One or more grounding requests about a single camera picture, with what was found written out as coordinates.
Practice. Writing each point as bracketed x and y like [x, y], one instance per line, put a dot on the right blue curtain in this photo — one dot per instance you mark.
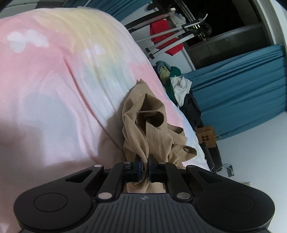
[242, 92]

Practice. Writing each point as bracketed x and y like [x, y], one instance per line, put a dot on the left blue curtain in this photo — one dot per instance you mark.
[119, 9]

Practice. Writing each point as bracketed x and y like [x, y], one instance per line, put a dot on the pastel tie-dye bed sheet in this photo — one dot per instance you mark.
[65, 74]

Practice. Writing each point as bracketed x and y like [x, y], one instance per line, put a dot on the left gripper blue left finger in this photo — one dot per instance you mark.
[119, 175]

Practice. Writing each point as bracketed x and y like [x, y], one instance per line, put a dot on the black clothes pile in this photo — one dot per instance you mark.
[191, 110]

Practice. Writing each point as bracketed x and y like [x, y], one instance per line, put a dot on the white garment on pile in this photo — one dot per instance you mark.
[181, 87]

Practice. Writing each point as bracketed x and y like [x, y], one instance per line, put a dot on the garment steamer stand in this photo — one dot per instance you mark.
[178, 36]

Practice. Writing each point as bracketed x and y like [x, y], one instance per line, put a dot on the black sofa chair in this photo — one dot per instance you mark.
[212, 156]

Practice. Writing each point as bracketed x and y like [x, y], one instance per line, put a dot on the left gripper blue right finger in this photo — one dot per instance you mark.
[169, 175]

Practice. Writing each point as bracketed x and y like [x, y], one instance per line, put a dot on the green garment on pile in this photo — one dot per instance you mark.
[167, 84]

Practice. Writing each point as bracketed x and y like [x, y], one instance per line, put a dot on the blue curtain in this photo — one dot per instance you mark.
[242, 92]
[119, 9]

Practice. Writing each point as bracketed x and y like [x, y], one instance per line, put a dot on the tan printed t-shirt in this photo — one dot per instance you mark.
[147, 132]

